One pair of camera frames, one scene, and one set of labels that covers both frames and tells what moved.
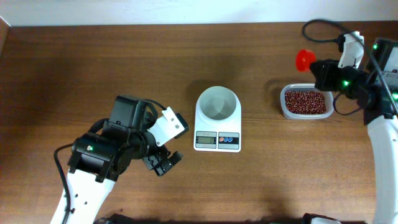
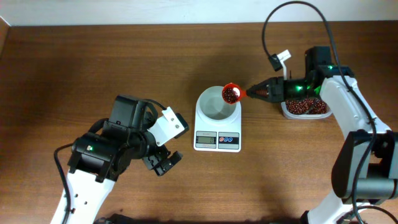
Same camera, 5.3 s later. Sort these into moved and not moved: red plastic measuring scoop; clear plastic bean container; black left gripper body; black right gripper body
Moved: red plastic measuring scoop; black right gripper body
Not moved: black left gripper body; clear plastic bean container
